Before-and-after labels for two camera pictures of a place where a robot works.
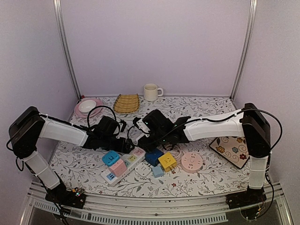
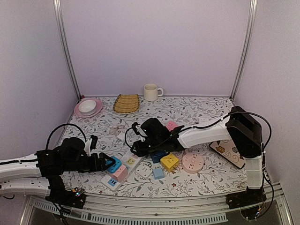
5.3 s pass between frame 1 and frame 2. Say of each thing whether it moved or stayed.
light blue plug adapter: moved
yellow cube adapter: stayed
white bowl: stayed
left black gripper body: moved
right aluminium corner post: stayed
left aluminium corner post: stayed
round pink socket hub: stayed
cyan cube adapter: moved
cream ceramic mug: stayed
